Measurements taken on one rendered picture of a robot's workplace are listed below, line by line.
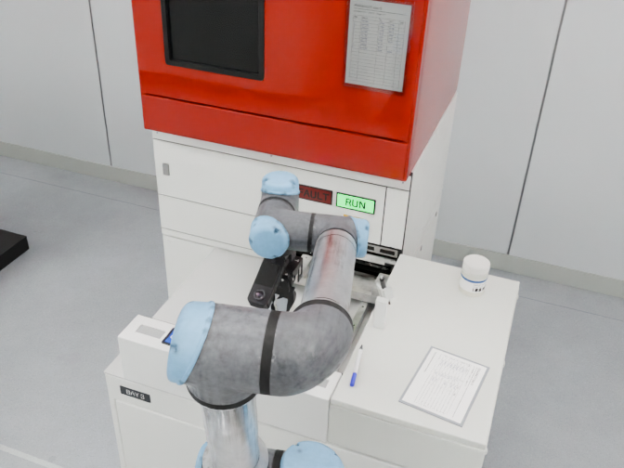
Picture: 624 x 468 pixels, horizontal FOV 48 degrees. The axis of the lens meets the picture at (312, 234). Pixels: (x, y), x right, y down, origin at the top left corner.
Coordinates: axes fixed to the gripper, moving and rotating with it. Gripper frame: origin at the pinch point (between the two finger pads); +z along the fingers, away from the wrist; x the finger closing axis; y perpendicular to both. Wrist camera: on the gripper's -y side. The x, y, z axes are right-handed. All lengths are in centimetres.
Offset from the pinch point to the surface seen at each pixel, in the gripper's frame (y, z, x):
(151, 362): -4.1, 20.0, 30.8
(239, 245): 58, 26, 37
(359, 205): 58, 1, -2
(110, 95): 206, 54, 191
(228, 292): 38, 29, 31
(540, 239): 207, 88, -57
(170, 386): -4.1, 26.4, 26.2
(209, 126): 53, -17, 43
